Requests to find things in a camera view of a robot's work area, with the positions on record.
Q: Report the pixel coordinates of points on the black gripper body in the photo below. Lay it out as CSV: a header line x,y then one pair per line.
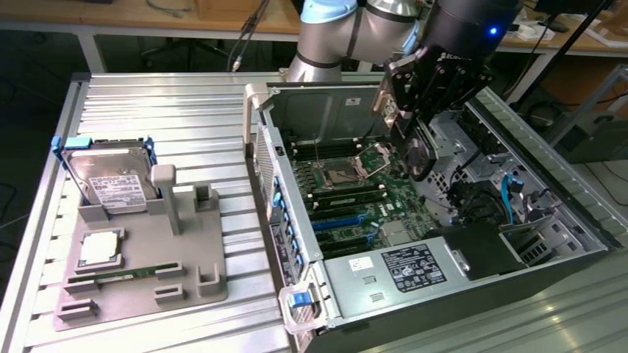
x,y
465,29

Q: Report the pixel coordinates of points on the green graphics card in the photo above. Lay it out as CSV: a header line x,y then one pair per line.
x,y
418,158

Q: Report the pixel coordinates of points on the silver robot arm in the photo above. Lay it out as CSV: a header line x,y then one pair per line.
x,y
328,36

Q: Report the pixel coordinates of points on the white box on desk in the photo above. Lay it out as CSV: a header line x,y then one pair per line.
x,y
532,33

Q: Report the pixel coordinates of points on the silver perforated disk bay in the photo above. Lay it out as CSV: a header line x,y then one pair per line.
x,y
456,147

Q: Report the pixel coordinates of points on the silver socket cover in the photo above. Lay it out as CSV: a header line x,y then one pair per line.
x,y
374,156

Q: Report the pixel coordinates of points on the black stand pole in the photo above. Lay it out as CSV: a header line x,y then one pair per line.
x,y
573,36

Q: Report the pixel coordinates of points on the CPU socket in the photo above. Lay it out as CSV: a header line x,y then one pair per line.
x,y
340,176

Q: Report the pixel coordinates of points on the green motherboard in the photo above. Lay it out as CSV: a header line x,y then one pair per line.
x,y
397,191

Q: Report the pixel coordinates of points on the dark computer tower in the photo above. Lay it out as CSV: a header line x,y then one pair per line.
x,y
598,139

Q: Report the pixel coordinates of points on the dark RAM stick white label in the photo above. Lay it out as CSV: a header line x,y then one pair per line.
x,y
342,201

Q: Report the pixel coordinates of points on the black expansion slot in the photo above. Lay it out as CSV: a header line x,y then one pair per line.
x,y
342,240
342,214

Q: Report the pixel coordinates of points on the blue slot clip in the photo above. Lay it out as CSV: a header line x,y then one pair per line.
x,y
286,220
294,247
290,234
276,182
281,208
278,195
297,260

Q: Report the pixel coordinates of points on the blue expansion slot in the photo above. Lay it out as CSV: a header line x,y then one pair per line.
x,y
338,223

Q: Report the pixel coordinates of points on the silver chipset heatsink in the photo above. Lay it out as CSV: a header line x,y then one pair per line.
x,y
396,233

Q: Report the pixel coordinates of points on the black plastic shroud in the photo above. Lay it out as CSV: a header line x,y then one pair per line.
x,y
470,250

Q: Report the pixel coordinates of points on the black chair base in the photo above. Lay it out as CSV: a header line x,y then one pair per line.
x,y
196,46

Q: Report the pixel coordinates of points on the grey slotted disk bay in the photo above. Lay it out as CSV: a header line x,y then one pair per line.
x,y
534,246

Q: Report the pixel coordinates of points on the silver power supply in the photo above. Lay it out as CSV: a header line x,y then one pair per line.
x,y
353,294

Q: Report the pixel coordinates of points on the open black PC case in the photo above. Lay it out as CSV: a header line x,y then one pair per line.
x,y
538,301

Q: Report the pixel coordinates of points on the blue case latch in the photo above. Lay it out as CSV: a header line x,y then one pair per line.
x,y
300,299

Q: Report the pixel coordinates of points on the hard disk drive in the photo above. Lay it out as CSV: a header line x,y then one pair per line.
x,y
108,184

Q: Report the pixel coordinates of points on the green RAM stick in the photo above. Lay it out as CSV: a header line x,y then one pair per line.
x,y
132,274

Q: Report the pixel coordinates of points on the silver CPU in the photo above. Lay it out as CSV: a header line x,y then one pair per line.
x,y
100,248

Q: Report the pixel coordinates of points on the grey parts rack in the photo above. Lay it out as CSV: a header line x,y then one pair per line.
x,y
146,301

